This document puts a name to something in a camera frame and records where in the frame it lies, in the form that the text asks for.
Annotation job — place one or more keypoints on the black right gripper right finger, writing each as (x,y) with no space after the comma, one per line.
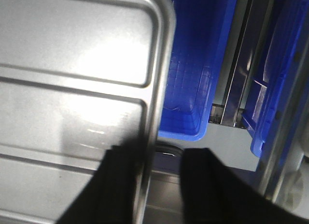
(213,194)

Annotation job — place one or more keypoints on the dark metal divider rail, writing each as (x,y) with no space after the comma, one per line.
(251,35)

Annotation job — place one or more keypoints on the small silver ribbed tray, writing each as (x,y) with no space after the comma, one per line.
(77,77)

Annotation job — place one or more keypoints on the blue bin lower middle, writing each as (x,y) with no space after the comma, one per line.
(201,34)

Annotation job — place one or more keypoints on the blue bin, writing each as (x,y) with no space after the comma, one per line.
(286,21)
(201,34)

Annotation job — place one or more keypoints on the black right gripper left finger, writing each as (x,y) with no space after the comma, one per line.
(112,195)

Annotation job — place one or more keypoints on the blue bin lower right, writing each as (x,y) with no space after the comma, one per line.
(286,21)

